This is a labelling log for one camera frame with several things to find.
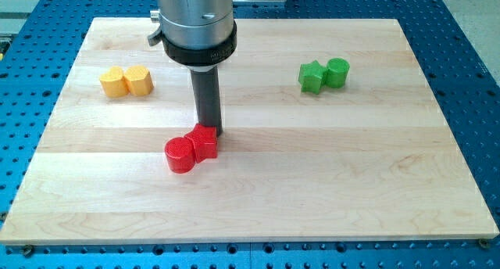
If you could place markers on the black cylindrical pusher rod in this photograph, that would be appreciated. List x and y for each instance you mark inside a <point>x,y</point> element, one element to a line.
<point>205,83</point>

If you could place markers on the red circle block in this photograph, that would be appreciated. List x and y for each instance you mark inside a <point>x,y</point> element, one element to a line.
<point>180,155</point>

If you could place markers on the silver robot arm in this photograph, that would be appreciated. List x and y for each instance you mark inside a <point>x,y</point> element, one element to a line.
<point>198,34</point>

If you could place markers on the red star block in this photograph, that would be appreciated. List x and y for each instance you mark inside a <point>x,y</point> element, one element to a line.
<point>204,141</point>

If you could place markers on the green star block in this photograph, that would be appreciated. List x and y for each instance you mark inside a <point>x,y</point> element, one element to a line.
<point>311,77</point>

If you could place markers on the green circle block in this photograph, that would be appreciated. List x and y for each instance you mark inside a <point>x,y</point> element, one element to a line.
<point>337,72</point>

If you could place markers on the yellow hexagon block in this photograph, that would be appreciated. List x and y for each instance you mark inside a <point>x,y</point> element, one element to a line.
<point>138,80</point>

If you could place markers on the yellow heart block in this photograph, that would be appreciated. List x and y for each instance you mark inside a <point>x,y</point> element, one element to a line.
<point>113,83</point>

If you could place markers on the wooden board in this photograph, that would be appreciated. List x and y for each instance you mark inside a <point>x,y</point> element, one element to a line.
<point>373,160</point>

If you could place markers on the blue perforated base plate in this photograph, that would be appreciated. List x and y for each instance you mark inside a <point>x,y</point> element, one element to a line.
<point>39,60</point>

